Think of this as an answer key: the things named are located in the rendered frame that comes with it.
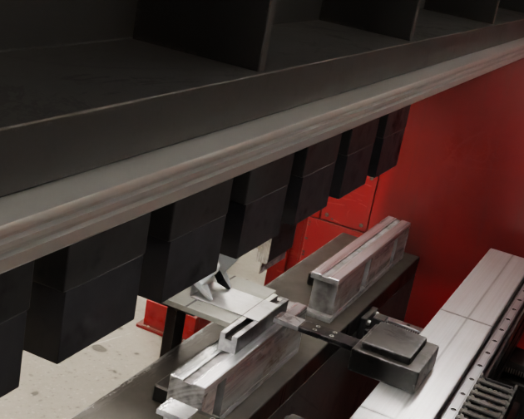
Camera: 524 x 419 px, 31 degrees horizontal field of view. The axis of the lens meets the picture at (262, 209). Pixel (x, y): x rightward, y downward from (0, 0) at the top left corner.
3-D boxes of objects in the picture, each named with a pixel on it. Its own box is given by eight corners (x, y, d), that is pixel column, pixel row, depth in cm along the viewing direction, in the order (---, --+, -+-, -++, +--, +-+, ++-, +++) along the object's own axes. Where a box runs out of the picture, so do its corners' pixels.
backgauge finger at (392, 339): (289, 313, 161) (295, 287, 160) (434, 366, 152) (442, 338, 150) (260, 337, 151) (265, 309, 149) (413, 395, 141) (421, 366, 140)
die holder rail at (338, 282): (379, 251, 233) (388, 215, 230) (402, 258, 231) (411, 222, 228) (302, 314, 189) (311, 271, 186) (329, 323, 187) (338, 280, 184)
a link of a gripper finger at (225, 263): (249, 279, 160) (220, 236, 158) (223, 292, 162) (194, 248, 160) (255, 271, 162) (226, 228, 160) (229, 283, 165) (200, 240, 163)
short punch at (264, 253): (279, 256, 160) (289, 204, 157) (289, 259, 159) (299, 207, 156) (254, 272, 151) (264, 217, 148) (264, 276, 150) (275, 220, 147)
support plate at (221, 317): (150, 250, 176) (150, 245, 175) (275, 295, 166) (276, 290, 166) (94, 278, 160) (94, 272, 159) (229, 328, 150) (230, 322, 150)
